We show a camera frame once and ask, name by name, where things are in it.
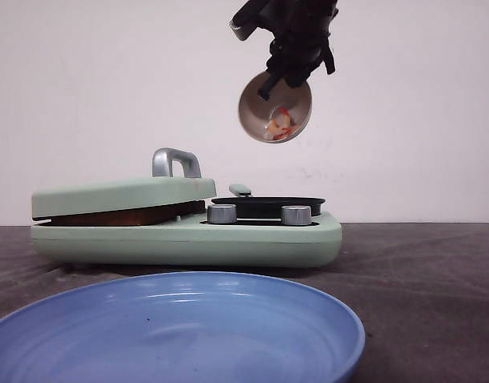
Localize left silver control knob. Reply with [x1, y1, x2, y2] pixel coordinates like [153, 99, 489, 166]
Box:
[207, 204, 237, 224]

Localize mint green sandwich maker lid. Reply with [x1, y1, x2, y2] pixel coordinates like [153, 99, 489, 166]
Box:
[31, 148, 216, 221]

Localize right silver control knob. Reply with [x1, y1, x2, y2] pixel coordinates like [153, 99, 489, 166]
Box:
[281, 205, 312, 227]

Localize mint green sandwich maker base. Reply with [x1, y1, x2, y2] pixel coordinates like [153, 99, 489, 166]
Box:
[30, 212, 342, 268]

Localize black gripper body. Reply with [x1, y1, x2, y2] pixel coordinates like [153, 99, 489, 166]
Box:
[266, 1, 338, 88]

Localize toy shrimp pieces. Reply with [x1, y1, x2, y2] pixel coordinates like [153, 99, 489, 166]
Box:
[263, 106, 299, 141]

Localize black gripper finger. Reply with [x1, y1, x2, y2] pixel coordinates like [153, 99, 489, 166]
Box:
[257, 72, 280, 100]

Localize blue round plate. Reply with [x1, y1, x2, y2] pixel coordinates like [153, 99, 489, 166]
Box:
[0, 271, 365, 382]

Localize black frying pan green handle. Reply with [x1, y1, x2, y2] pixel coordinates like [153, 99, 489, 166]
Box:
[211, 184, 325, 219]

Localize white bread slice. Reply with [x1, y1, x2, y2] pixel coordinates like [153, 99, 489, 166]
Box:
[49, 200, 206, 227]

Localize silver control knob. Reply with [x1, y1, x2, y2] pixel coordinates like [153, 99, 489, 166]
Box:
[207, 204, 237, 224]
[281, 205, 312, 227]

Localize beige ribbed bowl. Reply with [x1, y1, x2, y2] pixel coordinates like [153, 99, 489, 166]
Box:
[238, 73, 312, 144]

